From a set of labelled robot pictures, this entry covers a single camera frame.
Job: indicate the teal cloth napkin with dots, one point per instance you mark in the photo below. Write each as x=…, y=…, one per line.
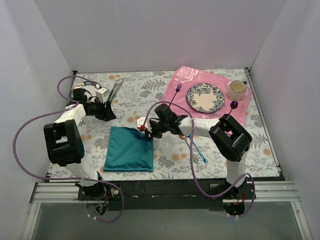
x=129, y=150

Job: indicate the cream ceramic mug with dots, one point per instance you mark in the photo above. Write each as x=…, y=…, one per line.
x=237, y=90

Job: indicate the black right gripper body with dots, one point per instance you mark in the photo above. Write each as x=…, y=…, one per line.
x=153, y=129

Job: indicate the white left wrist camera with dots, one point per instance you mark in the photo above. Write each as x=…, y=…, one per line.
x=102, y=94

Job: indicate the pink floral placemat cloth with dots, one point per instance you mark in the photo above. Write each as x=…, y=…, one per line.
x=189, y=76

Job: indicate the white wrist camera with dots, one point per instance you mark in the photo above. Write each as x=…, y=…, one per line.
x=143, y=125
x=102, y=94

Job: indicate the purple metallic spoon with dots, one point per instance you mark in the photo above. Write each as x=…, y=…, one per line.
x=233, y=106

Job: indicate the green handled fork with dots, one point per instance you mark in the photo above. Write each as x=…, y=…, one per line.
x=116, y=83

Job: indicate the purple metallic fork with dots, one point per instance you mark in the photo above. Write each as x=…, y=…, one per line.
x=178, y=88

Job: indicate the green rimmed white plate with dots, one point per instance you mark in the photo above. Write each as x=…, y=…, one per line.
x=85, y=85

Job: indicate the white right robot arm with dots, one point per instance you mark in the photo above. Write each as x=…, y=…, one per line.
x=230, y=137

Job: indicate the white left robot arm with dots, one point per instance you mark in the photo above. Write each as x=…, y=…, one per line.
x=63, y=139

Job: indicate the iridescent blue fork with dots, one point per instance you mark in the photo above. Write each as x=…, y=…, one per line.
x=201, y=155

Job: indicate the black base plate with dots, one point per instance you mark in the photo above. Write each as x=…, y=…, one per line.
x=155, y=194

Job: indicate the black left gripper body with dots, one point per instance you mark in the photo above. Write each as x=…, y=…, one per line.
x=105, y=111

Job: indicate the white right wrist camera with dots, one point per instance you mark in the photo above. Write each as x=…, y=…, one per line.
x=143, y=125

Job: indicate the green handled knife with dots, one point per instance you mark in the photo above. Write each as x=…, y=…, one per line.
x=116, y=91

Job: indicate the blue floral white plate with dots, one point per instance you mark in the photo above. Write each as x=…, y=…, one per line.
x=205, y=98

